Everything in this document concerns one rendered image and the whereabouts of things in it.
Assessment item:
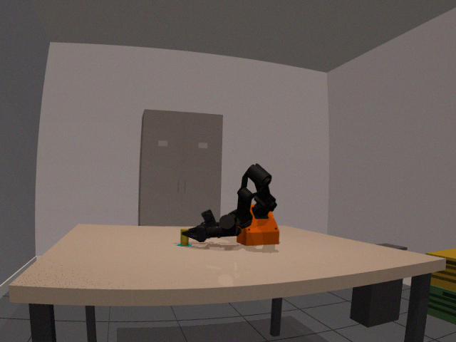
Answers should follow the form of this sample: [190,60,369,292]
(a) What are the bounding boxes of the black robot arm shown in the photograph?
[201,163,277,237]

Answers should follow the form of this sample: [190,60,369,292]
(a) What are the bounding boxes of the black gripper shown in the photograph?
[182,222,223,242]

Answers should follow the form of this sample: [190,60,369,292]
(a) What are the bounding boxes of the yellow tall cylinder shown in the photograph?
[180,229,189,246]

